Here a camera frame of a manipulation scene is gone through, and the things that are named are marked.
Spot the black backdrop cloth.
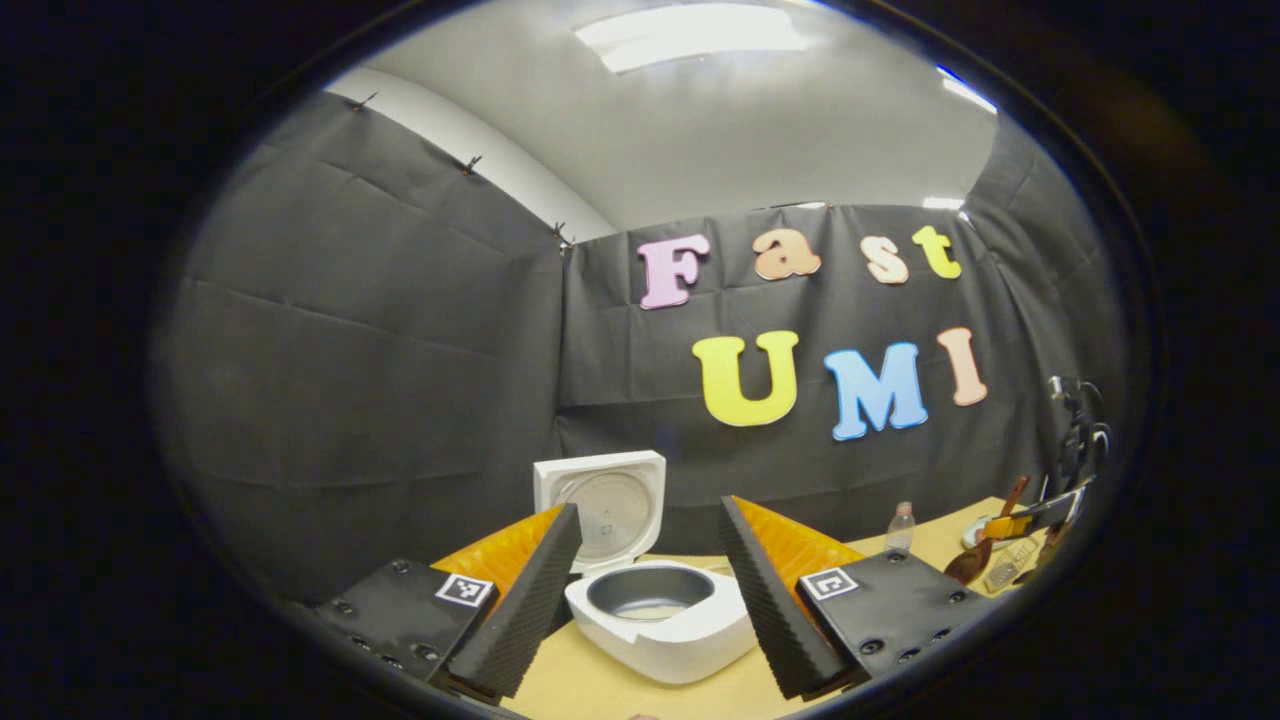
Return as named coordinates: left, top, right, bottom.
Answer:
left=150, top=90, right=1131, bottom=601

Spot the small ceiling light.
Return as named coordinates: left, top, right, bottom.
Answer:
left=935, top=65, right=1001, bottom=116

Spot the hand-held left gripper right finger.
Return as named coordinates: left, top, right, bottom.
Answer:
left=718, top=495, right=1001, bottom=701

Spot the brown wooden spoon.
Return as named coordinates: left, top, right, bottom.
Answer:
left=945, top=475, right=1031, bottom=586

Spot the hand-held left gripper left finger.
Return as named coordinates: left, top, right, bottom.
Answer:
left=315, top=502, right=583, bottom=701

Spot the glass chopstick holder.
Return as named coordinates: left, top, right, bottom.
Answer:
left=985, top=540, right=1041, bottom=593

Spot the white rice cooker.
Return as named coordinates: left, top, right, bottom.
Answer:
left=532, top=450, right=758, bottom=686

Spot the large ceiling light panel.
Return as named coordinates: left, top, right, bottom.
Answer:
left=575, top=3, right=806, bottom=76

